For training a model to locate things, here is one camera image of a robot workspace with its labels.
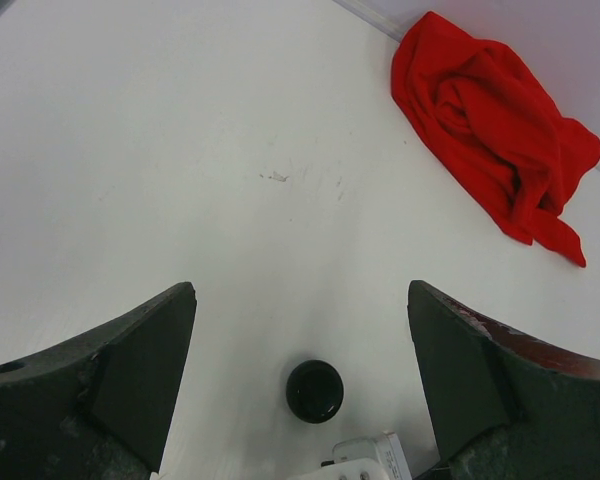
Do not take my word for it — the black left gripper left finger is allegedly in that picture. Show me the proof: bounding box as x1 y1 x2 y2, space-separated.
0 282 197 479

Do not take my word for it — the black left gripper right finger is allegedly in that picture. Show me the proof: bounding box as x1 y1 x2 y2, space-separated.
407 280 600 479

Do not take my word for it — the black round charging case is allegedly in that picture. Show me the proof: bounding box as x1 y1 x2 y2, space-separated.
285 359 345 424

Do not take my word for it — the red crumpled cloth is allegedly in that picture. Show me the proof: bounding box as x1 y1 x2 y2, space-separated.
390 11 600 267

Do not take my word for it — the white arm base bracket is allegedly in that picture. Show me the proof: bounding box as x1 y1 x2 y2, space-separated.
291 431 412 480

